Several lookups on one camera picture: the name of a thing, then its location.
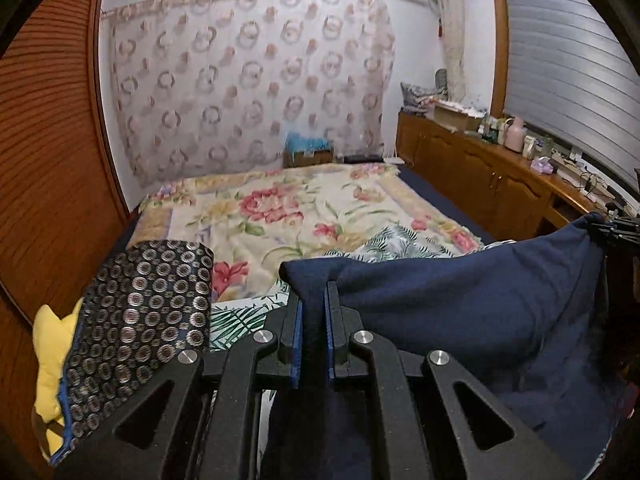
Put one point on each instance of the grey window blind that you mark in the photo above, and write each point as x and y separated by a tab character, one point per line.
565	70

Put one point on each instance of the green bottle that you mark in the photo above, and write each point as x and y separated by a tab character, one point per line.
492	130

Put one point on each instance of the wooden sideboard cabinet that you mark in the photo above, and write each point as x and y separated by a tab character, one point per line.
475	175

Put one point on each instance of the cardboard box with blue cloth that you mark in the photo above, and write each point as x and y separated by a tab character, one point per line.
307	152

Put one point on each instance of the leaf-print sheet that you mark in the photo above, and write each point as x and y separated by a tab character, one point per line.
400	242

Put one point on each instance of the black flat object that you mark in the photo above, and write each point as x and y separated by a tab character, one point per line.
362	158

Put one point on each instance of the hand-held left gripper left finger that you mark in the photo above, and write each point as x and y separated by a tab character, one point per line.
296	345

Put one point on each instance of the navy bed sheet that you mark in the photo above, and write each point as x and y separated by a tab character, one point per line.
450	210

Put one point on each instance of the navy printed t-shirt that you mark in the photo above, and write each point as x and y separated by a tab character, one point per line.
475	300

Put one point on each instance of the dark circle-patterned pillow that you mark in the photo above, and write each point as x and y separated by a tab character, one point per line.
140	310

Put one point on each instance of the floral blanket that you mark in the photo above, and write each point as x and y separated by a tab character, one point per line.
280	210

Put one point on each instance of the wooden slatted wardrobe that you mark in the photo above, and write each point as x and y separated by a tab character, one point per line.
50	160

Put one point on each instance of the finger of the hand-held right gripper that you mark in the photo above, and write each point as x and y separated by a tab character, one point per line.
622	244
617	224

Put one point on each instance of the flat cardboard box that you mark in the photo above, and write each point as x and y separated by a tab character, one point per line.
457	117

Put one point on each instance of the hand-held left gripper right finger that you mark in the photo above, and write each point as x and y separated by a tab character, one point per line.
330	340

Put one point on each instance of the purple tissue pack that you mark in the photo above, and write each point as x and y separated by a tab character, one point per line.
542	166

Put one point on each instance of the white power strip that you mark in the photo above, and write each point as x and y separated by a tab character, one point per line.
582	177

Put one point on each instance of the tied beige curtain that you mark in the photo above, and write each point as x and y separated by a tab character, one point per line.
452	35

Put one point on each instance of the pink thermos jug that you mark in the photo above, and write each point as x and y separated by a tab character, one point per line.
514	135

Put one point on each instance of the circle-patterned sheer curtain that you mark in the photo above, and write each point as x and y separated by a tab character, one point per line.
240	85

